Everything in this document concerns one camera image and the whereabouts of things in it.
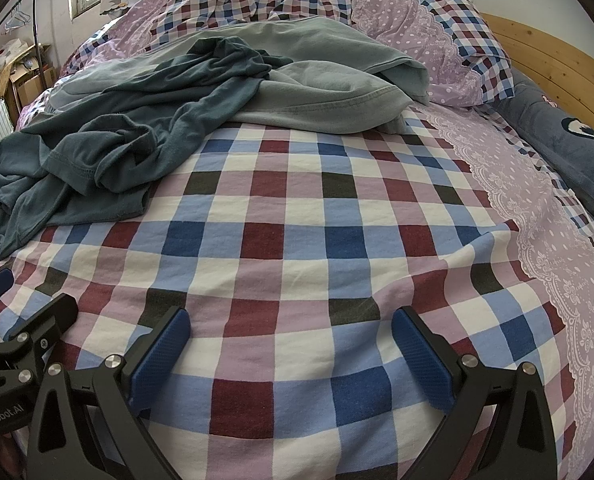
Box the purple dotted checked pillow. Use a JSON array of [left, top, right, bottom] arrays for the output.
[[349, 0, 515, 108]]

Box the wooden headboard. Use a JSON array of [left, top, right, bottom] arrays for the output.
[[480, 12, 594, 151]]

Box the checked purple duvet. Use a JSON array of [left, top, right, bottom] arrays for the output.
[[59, 0, 373, 81]]

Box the black clothes rack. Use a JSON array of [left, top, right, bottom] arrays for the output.
[[0, 0, 48, 111]]

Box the checked bed sheet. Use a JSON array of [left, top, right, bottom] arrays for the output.
[[0, 105, 594, 480]]

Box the teal blue t-shirt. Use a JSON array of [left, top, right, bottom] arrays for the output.
[[0, 37, 295, 271]]

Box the blue plush cushion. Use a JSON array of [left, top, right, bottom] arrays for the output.
[[502, 67, 594, 261]]

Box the light grey-green sweatshirt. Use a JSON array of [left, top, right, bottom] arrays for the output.
[[52, 16, 430, 136]]

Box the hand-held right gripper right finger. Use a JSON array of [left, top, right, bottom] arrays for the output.
[[391, 306, 558, 480]]

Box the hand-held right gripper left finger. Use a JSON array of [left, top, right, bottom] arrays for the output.
[[27, 305, 192, 480]]

